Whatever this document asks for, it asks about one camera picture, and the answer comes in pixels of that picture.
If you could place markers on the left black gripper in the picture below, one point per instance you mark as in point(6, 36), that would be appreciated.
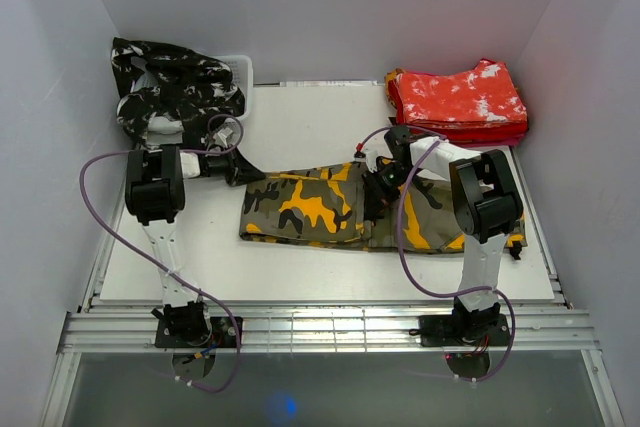
point(244, 172)

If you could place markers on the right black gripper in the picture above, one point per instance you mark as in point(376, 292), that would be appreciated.
point(378, 198)

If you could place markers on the orange green camouflage trousers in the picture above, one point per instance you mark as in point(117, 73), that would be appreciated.
point(324, 207)

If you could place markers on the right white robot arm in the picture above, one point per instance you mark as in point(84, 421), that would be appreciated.
point(486, 206)

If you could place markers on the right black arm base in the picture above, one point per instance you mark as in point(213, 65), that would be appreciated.
point(445, 331)

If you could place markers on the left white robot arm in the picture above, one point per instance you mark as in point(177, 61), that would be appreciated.
point(155, 195)

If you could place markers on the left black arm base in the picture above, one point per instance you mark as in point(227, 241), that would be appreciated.
point(223, 333)

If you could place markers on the black white camouflage trousers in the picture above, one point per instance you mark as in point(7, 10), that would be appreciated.
point(175, 92)

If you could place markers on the red folded trousers stack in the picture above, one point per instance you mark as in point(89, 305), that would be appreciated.
point(500, 134)

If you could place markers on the white plastic basket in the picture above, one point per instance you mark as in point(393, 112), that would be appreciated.
point(240, 72)

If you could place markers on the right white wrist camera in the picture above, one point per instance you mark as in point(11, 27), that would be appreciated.
point(370, 157)

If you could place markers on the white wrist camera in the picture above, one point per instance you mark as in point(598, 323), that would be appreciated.
point(370, 157)
point(225, 137)

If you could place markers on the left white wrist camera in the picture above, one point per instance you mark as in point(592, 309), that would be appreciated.
point(225, 137)

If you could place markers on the aluminium rail frame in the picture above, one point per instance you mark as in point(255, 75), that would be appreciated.
point(325, 329)

